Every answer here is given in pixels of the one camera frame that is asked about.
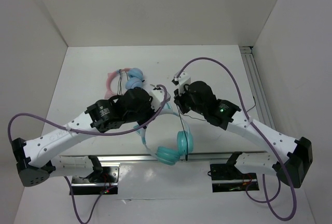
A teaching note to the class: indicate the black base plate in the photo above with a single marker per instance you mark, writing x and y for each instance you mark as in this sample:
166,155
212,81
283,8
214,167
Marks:
107,183
226,178

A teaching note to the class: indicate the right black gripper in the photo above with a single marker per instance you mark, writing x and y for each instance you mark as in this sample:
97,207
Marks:
178,99

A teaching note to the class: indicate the aluminium side rail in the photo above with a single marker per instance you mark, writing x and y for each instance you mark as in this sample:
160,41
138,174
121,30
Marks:
261,104

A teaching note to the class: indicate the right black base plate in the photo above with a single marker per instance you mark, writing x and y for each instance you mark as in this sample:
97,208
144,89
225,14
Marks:
226,178

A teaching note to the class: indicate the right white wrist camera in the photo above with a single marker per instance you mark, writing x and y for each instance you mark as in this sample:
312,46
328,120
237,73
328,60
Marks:
181,80

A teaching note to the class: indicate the pink blue cat-ear headphones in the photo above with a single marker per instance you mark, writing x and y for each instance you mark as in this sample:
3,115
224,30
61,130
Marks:
135,78

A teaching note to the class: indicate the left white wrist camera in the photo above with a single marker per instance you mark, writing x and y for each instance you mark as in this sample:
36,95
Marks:
157,94

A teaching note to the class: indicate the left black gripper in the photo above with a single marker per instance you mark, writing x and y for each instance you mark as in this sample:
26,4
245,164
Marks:
151,112

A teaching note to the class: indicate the aluminium front rail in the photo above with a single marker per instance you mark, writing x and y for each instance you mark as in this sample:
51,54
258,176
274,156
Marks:
210,157

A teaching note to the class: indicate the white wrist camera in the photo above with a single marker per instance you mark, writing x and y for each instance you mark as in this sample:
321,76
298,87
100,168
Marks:
157,94
181,80

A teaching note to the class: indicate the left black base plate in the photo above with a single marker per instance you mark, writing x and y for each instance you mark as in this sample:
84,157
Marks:
107,183

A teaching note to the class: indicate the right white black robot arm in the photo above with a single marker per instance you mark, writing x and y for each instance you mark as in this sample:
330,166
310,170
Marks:
287,158

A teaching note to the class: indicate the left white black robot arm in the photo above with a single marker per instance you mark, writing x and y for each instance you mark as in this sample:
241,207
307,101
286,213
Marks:
39,159

